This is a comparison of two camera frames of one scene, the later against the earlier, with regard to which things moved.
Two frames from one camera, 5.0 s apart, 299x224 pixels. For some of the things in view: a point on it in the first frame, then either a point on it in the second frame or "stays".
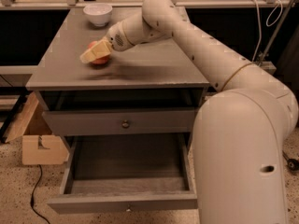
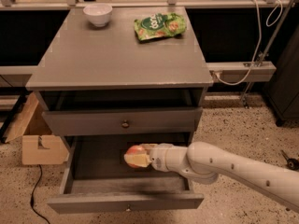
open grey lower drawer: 125,173 stays
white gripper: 116,39 -> 158,158
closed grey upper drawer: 121,121 stays
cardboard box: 40,147 stays
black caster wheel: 291,163 stays
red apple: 100,60 -> 136,149
